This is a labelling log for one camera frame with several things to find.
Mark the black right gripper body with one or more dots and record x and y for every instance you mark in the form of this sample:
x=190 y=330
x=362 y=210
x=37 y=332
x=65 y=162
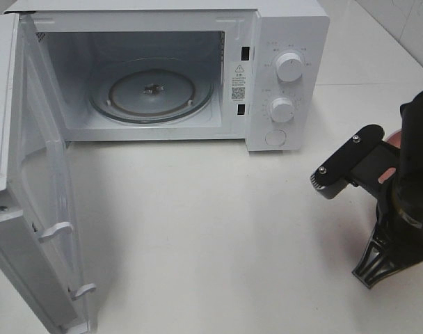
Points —
x=399 y=228

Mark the glass microwave turntable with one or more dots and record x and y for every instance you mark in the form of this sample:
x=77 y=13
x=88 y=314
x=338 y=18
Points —
x=150 y=90

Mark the white microwave oven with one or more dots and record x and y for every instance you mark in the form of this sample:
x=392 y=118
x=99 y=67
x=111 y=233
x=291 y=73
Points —
x=238 y=40

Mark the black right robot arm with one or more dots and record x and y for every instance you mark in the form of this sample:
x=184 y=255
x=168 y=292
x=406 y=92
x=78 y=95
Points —
x=411 y=151

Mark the round white door button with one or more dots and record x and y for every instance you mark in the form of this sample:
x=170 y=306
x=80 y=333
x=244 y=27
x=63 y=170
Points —
x=276 y=137

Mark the pink round plate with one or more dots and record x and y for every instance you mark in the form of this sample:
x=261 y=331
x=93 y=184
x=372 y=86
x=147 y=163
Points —
x=395 y=140

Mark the white dial knob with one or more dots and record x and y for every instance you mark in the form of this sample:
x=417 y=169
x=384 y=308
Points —
x=289 y=66
x=282 y=110

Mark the lower white dial knob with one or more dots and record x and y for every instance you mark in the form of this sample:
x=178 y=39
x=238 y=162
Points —
x=282 y=110

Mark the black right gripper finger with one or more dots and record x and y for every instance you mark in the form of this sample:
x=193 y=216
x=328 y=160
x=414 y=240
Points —
x=379 y=260

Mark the white microwave door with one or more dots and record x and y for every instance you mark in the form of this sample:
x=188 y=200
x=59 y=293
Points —
x=39 y=236

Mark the upper white dial knob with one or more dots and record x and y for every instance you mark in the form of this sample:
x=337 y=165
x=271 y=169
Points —
x=289 y=66

